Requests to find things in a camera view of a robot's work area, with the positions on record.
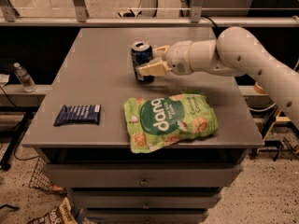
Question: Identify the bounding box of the dark blue snack wrapper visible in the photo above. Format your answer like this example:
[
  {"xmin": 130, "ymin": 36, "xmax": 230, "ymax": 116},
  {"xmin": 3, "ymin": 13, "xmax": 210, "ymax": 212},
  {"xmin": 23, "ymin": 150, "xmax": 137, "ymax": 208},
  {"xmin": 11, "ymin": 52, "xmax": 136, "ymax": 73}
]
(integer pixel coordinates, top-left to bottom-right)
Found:
[{"xmin": 54, "ymin": 105, "xmax": 101, "ymax": 126}]

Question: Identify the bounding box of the blue pepsi can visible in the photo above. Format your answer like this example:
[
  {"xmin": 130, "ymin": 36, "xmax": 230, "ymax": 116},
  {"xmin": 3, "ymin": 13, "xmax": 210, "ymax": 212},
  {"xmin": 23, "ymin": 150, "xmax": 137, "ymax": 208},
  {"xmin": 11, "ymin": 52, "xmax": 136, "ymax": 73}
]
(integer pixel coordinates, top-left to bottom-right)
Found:
[{"xmin": 131, "ymin": 41, "xmax": 154, "ymax": 83}]

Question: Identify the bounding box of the brown snack bag on floor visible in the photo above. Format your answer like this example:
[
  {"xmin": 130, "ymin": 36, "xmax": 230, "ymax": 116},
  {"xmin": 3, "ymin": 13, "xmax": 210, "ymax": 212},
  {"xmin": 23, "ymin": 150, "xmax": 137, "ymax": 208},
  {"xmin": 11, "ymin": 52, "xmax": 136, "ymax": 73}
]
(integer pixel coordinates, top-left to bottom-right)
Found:
[{"xmin": 27, "ymin": 198, "xmax": 78, "ymax": 224}]

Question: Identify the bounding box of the green dang chips bag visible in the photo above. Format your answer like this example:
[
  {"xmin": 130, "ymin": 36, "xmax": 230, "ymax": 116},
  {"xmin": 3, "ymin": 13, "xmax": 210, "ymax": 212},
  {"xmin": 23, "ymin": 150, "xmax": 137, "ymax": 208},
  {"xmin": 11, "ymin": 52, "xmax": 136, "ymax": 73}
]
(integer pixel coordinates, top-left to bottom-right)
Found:
[{"xmin": 124, "ymin": 93, "xmax": 218, "ymax": 154}]

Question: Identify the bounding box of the wire mesh basket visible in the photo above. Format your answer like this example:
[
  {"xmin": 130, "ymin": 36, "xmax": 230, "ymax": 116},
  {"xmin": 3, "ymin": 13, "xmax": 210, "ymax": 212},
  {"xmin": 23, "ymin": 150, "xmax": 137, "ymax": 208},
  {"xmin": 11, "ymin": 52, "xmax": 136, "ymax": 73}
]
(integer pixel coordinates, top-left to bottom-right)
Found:
[{"xmin": 29, "ymin": 158, "xmax": 64, "ymax": 193}]

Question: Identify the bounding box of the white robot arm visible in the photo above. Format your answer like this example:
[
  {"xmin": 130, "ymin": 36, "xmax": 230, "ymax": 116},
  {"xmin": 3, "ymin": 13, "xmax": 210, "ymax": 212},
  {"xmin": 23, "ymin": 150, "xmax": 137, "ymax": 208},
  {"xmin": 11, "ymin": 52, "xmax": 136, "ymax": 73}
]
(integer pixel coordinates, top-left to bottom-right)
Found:
[{"xmin": 136, "ymin": 27, "xmax": 299, "ymax": 128}]

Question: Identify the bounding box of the clear plastic water bottle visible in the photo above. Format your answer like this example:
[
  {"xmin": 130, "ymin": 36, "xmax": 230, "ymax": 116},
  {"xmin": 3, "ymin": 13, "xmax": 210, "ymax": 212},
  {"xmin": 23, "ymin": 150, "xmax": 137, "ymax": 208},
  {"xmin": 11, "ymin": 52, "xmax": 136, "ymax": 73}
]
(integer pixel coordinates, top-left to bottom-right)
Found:
[{"xmin": 13, "ymin": 63, "xmax": 36, "ymax": 92}]

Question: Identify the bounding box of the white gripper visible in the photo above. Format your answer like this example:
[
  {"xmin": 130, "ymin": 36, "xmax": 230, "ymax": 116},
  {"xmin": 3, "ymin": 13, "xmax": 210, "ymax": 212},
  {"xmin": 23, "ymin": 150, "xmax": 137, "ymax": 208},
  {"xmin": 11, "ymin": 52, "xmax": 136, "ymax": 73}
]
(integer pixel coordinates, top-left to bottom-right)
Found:
[{"xmin": 136, "ymin": 40, "xmax": 192, "ymax": 77}]

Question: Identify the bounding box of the black stand with cable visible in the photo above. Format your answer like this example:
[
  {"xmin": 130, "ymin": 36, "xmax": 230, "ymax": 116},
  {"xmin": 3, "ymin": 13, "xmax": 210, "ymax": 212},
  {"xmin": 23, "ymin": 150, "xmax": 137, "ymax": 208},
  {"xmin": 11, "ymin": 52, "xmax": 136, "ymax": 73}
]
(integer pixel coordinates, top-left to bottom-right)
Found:
[{"xmin": 0, "ymin": 112, "xmax": 34, "ymax": 171}]

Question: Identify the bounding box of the grey drawer cabinet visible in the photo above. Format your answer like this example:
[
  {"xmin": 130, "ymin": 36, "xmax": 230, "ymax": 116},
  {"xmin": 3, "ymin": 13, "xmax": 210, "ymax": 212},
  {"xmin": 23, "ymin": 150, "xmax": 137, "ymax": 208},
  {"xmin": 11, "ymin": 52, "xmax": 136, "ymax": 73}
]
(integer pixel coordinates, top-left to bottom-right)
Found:
[{"xmin": 22, "ymin": 28, "xmax": 263, "ymax": 224}]

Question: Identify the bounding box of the grey metal railing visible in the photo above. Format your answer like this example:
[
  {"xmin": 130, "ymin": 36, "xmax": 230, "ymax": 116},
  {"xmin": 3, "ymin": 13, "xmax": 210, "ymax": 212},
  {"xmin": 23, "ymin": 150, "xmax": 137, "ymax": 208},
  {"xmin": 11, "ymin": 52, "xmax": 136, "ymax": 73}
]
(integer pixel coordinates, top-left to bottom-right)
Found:
[{"xmin": 0, "ymin": 0, "xmax": 299, "ymax": 27}]

